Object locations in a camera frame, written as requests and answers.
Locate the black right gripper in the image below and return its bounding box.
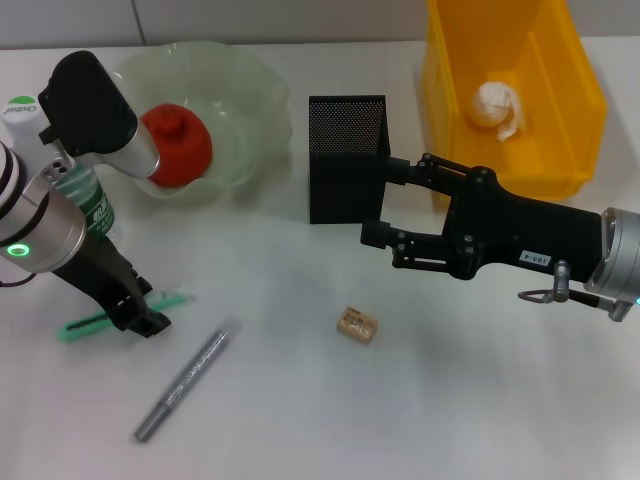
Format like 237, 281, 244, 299
360, 153, 602, 282

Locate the white paper ball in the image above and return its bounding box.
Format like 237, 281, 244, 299
466, 79, 527, 143

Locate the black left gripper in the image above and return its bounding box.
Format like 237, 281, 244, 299
52, 235, 174, 340

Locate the pale green glass fruit plate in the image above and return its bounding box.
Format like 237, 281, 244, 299
92, 39, 294, 201

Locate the clear green-label water bottle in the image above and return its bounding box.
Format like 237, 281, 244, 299
2, 94, 122, 242

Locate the small beige eraser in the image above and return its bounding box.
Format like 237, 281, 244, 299
335, 306, 380, 345

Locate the mint green utility knife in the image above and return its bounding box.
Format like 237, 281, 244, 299
55, 288, 197, 345

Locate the black mesh pen holder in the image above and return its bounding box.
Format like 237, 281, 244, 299
307, 93, 392, 225

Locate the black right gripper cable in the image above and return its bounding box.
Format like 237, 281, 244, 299
517, 259, 639, 324

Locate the silver glitter pen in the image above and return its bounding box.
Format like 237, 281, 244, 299
132, 315, 243, 444

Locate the yellow plastic bin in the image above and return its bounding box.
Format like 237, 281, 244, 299
419, 0, 609, 206

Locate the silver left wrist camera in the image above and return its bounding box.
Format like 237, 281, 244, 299
37, 49, 162, 179

